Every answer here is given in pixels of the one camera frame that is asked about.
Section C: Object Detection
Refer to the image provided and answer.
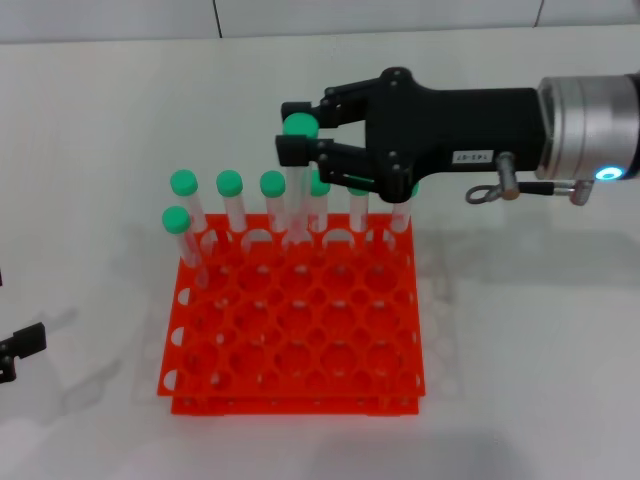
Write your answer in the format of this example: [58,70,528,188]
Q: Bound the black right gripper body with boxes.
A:
[364,65,546,204]

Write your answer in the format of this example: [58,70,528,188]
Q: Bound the green capped clear test tube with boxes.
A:
[305,169,332,235]
[348,185,372,234]
[259,169,290,235]
[169,168,209,241]
[161,205,210,291]
[215,169,249,236]
[392,182,420,237]
[281,112,320,244]

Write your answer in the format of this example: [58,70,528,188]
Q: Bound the orange plastic test tube rack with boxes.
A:
[155,212,427,417]

